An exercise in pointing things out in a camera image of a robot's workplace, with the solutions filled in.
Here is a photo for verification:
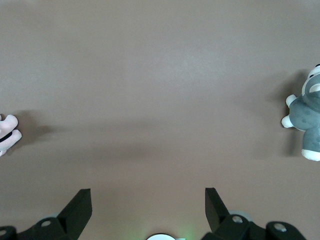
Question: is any white pink dog plush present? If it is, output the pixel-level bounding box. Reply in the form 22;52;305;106
0;113;23;157

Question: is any grey white husky plush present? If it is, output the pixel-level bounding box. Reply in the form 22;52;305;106
281;63;320;162

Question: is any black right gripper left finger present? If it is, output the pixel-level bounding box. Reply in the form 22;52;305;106
0;188;93;240

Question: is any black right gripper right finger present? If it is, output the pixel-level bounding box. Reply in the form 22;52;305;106
201;187;307;240

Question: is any brown table cover mat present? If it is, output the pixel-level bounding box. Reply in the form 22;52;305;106
0;0;320;240

